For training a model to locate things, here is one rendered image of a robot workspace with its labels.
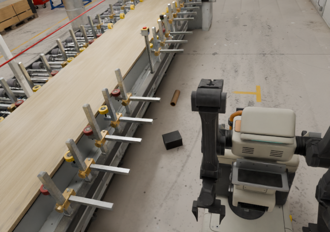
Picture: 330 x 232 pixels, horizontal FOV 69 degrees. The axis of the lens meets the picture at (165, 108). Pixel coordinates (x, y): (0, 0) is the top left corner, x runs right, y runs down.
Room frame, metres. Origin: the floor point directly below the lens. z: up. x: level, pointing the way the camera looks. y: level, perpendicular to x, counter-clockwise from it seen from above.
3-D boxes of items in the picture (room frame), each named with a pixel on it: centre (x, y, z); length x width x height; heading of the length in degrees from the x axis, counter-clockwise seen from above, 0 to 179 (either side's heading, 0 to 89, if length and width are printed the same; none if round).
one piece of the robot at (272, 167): (0.69, -0.40, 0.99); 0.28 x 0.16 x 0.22; 69
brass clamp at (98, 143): (1.33, 0.51, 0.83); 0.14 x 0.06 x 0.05; 159
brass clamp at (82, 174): (1.10, 0.59, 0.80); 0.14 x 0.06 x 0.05; 159
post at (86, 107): (1.31, 0.51, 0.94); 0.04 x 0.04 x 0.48; 69
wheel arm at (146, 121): (1.55, 0.32, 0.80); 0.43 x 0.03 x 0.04; 69
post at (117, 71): (1.78, 0.34, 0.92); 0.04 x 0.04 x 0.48; 69
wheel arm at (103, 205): (0.85, 0.59, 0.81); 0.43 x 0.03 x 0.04; 69
